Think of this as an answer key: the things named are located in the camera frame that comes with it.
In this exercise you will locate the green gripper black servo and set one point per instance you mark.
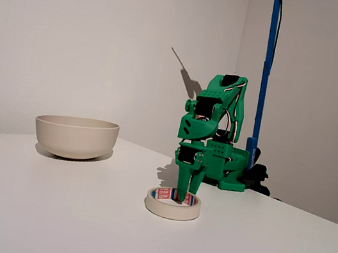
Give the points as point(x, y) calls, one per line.
point(186, 161)

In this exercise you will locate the beige masking tape roll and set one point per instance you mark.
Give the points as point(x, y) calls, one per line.
point(171, 212)

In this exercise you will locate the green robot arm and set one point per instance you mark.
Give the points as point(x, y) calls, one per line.
point(201, 128)

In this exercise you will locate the large black table clamp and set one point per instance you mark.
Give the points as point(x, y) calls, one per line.
point(258, 175)

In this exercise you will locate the beige round bowl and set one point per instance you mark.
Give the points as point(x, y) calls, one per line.
point(72, 139)

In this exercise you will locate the blue vertical pole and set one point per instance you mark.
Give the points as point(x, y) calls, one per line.
point(269, 52)

